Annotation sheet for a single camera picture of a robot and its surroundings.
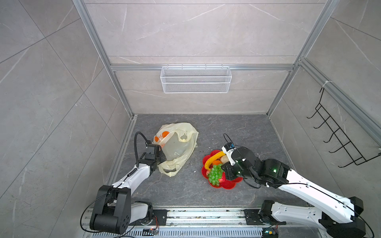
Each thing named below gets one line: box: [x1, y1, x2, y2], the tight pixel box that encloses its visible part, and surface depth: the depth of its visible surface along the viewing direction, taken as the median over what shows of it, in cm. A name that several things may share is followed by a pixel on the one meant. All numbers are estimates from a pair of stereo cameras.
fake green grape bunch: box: [207, 163, 224, 187], surface depth 75 cm
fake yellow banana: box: [204, 150, 226, 171], surface depth 91 cm
